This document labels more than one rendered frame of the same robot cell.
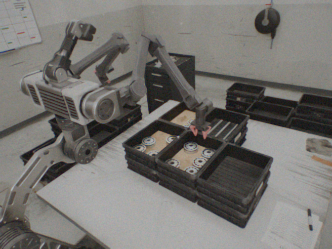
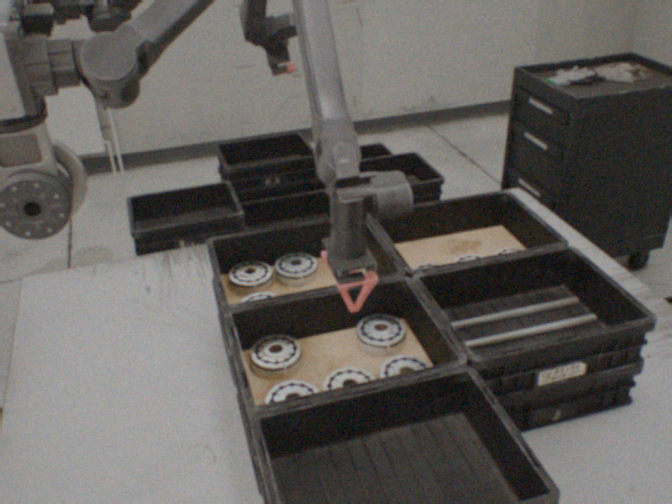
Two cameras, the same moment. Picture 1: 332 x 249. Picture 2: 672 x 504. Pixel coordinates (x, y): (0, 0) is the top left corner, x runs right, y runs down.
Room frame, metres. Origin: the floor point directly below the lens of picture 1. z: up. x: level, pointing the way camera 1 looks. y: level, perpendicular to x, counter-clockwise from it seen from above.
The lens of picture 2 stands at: (0.44, -0.71, 1.72)
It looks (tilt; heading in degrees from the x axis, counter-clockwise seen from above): 32 degrees down; 34
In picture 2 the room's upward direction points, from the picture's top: 2 degrees counter-clockwise
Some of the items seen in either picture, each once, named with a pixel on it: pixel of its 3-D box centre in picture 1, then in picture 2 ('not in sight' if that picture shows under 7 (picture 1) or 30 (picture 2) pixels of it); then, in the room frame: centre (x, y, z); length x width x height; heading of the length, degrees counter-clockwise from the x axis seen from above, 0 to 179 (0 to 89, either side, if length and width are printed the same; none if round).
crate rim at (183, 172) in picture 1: (191, 151); (339, 339); (1.26, -0.16, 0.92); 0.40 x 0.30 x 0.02; 140
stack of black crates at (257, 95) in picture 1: (243, 104); not in sight; (2.82, -1.05, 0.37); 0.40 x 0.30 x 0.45; 51
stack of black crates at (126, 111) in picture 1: (124, 125); (384, 220); (2.58, 0.49, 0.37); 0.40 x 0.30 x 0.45; 141
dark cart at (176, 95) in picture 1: (171, 91); (588, 173); (3.29, -0.14, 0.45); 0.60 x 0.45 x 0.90; 141
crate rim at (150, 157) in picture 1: (155, 137); (301, 259); (1.45, 0.07, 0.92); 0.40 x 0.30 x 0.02; 140
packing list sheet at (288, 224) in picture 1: (292, 229); not in sight; (0.80, -0.62, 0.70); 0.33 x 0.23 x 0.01; 141
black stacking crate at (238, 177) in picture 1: (234, 175); (394, 480); (1.07, -0.39, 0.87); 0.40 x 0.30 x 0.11; 140
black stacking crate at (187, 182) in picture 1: (191, 157); (340, 360); (1.26, -0.16, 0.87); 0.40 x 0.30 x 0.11; 140
